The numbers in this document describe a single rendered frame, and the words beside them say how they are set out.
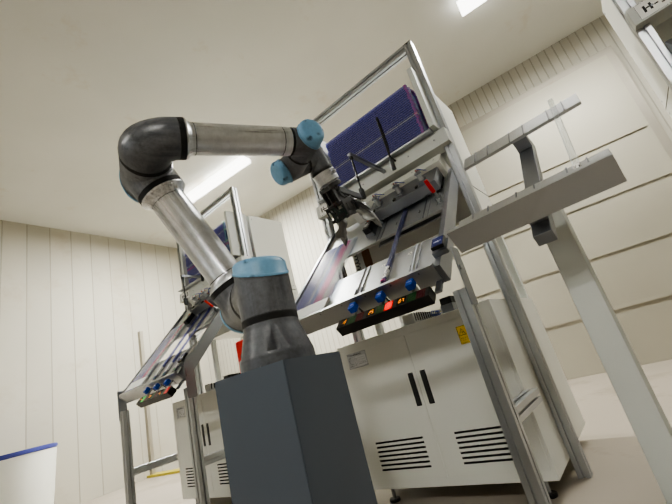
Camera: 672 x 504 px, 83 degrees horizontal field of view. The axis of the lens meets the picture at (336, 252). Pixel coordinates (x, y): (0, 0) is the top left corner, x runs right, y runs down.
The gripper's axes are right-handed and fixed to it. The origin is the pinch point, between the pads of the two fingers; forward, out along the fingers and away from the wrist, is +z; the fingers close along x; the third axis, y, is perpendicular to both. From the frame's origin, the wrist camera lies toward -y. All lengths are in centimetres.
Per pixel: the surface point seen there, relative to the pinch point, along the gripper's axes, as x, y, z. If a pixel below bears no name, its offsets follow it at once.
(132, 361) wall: -435, -120, 16
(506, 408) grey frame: 24, 26, 52
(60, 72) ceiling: -183, -73, -196
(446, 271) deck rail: 20.9, 6.9, 19.2
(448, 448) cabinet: -11, 6, 79
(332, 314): -21.9, 8.4, 18.0
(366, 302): -7.3, 8.2, 18.6
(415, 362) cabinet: -13, -8, 52
